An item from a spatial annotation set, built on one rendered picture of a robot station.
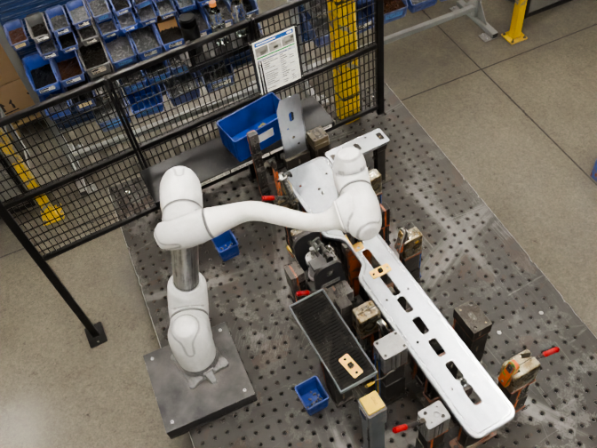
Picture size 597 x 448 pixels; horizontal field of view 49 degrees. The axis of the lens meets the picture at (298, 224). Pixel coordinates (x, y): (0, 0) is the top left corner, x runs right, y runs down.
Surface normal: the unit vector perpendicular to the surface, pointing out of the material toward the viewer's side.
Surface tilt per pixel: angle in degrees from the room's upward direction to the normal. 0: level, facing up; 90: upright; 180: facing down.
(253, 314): 0
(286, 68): 90
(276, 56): 90
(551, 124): 0
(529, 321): 0
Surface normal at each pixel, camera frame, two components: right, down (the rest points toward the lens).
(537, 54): -0.11, -0.60
